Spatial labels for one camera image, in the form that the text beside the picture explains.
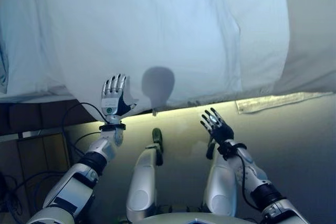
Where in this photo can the silver left robot leg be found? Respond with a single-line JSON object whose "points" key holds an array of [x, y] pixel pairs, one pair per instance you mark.
{"points": [[143, 179]]}

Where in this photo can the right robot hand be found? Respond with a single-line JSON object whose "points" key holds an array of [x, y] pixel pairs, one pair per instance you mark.
{"points": [[220, 132]]}

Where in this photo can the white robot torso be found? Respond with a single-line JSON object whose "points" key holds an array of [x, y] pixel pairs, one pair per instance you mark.
{"points": [[194, 218]]}

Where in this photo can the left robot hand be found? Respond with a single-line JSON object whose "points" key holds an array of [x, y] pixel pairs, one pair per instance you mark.
{"points": [[113, 100]]}

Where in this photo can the brown bed frame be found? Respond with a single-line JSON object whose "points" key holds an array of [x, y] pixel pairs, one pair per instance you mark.
{"points": [[31, 115]]}

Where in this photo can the white bed sheet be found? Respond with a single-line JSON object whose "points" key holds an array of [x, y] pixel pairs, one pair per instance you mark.
{"points": [[144, 30]]}

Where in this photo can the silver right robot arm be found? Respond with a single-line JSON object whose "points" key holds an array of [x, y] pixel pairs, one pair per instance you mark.
{"points": [[262, 182]]}

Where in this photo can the wooden nightstand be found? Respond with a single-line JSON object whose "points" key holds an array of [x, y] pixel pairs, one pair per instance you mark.
{"points": [[39, 155]]}

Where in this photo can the silver right robot leg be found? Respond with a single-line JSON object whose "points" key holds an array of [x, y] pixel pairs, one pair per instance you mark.
{"points": [[221, 182]]}

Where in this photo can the silver robot leg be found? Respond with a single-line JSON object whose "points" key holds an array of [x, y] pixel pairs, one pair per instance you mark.
{"points": [[143, 179], [221, 182]]}

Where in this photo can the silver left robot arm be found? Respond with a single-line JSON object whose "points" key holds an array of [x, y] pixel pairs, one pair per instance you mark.
{"points": [[76, 179]]}

